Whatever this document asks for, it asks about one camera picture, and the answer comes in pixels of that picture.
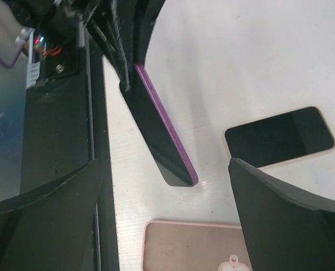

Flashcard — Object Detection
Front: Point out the pink phone case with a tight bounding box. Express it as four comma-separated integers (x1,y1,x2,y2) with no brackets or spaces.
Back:
141,220,253,270

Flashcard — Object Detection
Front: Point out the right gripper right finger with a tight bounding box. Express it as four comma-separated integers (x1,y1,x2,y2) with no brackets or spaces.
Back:
228,158,335,270

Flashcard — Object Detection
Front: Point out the purple smartphone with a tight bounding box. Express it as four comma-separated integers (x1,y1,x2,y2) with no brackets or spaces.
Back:
123,63,198,187

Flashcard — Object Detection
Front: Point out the phone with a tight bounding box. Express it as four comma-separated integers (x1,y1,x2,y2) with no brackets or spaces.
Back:
224,106,335,168

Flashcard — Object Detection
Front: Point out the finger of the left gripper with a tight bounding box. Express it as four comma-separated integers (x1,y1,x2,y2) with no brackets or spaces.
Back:
133,0,165,64
83,1,136,92

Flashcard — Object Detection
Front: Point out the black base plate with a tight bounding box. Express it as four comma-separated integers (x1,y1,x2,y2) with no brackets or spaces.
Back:
20,41,120,270

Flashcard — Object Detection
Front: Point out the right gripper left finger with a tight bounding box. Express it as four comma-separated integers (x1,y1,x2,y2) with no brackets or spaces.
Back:
0,160,102,270

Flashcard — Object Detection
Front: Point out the left white cable duct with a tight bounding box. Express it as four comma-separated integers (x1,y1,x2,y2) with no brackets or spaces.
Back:
26,51,40,89

